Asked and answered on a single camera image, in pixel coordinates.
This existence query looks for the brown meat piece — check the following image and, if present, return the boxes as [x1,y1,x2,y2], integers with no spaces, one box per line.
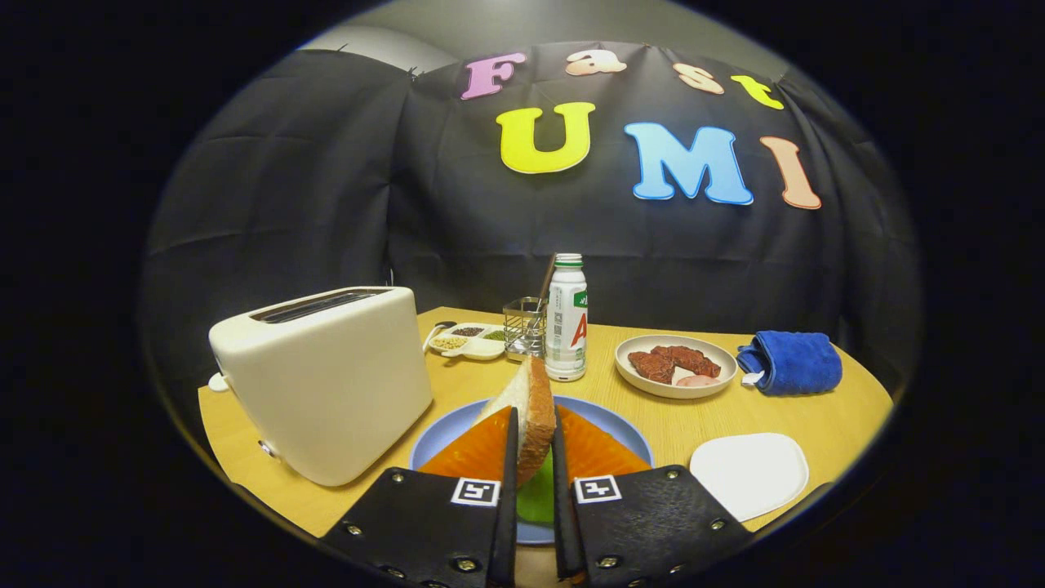
[627,350,677,385]
[650,345,723,378]

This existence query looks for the white divided condiment dish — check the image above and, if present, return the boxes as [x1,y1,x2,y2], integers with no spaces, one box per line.
[428,323,507,362]

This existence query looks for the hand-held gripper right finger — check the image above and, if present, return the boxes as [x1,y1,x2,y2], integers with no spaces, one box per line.
[552,404,756,588]

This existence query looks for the toasted bread slice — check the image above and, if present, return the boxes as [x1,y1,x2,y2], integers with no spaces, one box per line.
[476,354,558,488]

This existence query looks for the blue towel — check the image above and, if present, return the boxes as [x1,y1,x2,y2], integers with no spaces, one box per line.
[736,331,843,397]

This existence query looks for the blue plate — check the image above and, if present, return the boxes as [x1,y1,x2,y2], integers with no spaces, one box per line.
[408,395,655,546]

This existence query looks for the beige plate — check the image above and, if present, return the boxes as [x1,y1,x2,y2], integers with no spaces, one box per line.
[615,334,739,400]

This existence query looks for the cream toaster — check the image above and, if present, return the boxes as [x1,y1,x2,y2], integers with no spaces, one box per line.
[208,286,434,488]

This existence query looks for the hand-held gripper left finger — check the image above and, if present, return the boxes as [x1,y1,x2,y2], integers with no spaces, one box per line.
[318,407,520,588]

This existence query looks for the white square plate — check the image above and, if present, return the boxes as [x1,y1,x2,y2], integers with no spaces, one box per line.
[690,433,810,523]

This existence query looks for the wire mesh holder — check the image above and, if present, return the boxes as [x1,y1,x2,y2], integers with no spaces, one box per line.
[502,296,548,363]

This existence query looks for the brown stick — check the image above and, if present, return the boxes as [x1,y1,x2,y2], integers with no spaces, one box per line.
[535,254,558,315]

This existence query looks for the green lettuce leaf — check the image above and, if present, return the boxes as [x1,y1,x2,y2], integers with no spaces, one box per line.
[516,448,556,524]

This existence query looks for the white spoon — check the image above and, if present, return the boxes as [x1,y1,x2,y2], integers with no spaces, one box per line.
[421,320,458,354]

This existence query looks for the black backdrop cloth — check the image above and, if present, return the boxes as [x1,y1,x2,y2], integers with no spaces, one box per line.
[140,41,919,425]

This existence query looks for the white drink bottle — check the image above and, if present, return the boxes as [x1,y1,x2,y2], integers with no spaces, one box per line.
[545,253,589,383]

